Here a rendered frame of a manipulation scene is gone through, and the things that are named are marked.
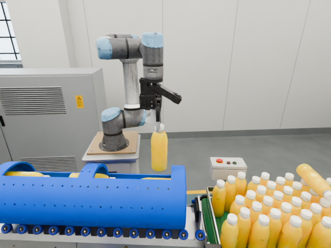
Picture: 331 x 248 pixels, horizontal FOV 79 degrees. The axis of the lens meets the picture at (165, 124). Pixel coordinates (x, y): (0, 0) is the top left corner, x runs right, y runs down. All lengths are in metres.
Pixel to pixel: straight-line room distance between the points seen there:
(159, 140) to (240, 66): 3.11
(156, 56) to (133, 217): 0.64
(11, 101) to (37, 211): 1.82
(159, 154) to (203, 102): 2.94
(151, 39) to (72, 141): 2.08
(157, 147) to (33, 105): 1.97
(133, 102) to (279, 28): 3.22
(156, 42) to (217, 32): 2.93
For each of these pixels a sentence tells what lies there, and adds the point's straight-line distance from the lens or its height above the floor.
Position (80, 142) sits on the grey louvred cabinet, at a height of 0.65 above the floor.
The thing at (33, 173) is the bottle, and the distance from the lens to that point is 1.16.
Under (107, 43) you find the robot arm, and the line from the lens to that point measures 0.80.
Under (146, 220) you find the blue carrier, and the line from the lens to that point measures 0.93.
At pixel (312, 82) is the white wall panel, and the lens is 4.58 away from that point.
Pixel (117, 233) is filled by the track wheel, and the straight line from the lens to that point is 1.06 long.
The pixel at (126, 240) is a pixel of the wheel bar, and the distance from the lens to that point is 1.09.
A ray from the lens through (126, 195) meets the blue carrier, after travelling 0.90.
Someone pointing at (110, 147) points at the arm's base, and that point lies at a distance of 1.26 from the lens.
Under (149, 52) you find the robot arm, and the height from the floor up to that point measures 1.74.
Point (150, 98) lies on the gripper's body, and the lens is 0.76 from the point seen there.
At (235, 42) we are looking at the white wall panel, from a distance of 3.73.
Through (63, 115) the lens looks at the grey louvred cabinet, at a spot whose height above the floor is 0.99.
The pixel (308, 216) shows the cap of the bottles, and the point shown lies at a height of 1.11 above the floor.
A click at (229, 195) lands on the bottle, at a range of 1.18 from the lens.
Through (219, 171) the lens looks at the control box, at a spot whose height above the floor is 1.06.
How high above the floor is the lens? 1.78
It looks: 23 degrees down
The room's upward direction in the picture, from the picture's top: straight up
